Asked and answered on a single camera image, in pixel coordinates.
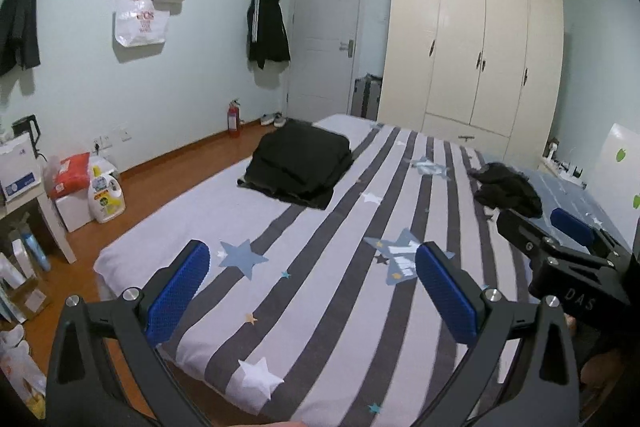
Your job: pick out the red plastic package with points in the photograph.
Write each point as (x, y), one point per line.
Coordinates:
(70, 174)

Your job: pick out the cream four-door wardrobe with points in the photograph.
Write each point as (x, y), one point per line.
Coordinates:
(470, 47)

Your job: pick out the white room door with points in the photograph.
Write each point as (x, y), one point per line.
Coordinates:
(325, 32)

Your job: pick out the white bag with red print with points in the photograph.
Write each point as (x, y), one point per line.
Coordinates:
(141, 24)

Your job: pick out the white yellow detergent bottle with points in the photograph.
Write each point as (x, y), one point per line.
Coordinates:
(106, 197)

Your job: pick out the pile of black clothes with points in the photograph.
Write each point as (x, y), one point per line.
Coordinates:
(507, 189)

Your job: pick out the small white desk fan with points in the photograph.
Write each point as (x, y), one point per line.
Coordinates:
(551, 153)

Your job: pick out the crumpled white plastic bags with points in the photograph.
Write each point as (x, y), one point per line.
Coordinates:
(20, 372)

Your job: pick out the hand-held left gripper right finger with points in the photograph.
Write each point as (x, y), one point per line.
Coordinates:
(445, 294)

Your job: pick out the white box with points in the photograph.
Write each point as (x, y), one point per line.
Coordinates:
(75, 212)

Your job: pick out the stack of folded black clothes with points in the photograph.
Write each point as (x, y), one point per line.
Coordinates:
(300, 162)

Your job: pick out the red fire extinguisher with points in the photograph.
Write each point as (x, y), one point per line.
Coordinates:
(234, 121)

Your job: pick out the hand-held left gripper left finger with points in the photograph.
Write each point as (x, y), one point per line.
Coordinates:
(177, 294)

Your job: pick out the white wall socket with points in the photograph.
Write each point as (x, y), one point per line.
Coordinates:
(112, 138)

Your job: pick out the white headboard with green apples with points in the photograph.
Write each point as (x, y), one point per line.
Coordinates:
(615, 167)

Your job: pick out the dark hanging coat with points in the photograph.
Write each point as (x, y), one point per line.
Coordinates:
(20, 17)

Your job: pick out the person's right hand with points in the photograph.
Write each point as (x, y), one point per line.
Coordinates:
(602, 374)

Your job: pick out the white blue carton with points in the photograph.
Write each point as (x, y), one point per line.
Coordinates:
(17, 172)

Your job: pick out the white side table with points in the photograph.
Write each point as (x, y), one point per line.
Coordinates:
(45, 217)

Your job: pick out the striped star print bed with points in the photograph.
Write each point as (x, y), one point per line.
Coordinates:
(310, 307)

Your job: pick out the grey upright suitcase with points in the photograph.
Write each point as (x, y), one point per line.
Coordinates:
(367, 97)

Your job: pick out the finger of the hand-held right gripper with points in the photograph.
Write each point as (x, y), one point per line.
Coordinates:
(525, 237)
(572, 224)

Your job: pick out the brown cardboard box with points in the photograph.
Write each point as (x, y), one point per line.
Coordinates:
(32, 299)

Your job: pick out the cream nightstand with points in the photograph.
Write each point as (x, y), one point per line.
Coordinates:
(560, 172)

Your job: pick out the black kettle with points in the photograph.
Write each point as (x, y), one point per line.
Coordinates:
(27, 132)

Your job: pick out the white power strip with chargers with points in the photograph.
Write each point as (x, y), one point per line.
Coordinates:
(572, 169)

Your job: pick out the black jacket with white stripes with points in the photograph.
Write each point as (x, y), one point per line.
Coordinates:
(267, 27)

